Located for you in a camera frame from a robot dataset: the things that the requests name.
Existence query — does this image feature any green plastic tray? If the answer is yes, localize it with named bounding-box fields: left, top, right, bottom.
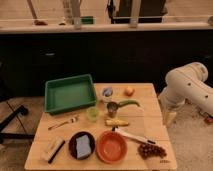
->
left=44, top=74, right=97, bottom=115

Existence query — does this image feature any white handled knife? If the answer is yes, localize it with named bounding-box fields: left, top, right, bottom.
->
left=112, top=127, right=156, bottom=144

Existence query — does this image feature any blue sponge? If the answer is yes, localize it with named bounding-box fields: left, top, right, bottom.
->
left=76, top=135, right=91, bottom=159

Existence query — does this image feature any orange bowl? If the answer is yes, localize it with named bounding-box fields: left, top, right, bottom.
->
left=96, top=131, right=127, bottom=164

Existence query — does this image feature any green plastic cup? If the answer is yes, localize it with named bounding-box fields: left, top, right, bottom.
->
left=86, top=107, right=99, bottom=122

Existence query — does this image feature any small brush with wooden handle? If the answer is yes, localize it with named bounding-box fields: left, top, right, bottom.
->
left=48, top=116, right=79, bottom=131

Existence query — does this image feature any orange fruit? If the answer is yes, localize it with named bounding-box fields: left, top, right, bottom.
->
left=124, top=86, right=135, bottom=96

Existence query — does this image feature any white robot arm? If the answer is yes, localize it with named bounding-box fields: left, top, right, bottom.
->
left=158, top=62, right=213, bottom=125

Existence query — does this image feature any green box on shelf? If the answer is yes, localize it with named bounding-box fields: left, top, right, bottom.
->
left=81, top=16, right=94, bottom=24

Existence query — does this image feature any bunch of red grapes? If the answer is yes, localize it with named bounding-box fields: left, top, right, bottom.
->
left=138, top=143, right=167, bottom=159

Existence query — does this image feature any black chair base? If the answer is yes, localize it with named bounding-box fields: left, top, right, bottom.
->
left=0, top=102, right=34, bottom=144

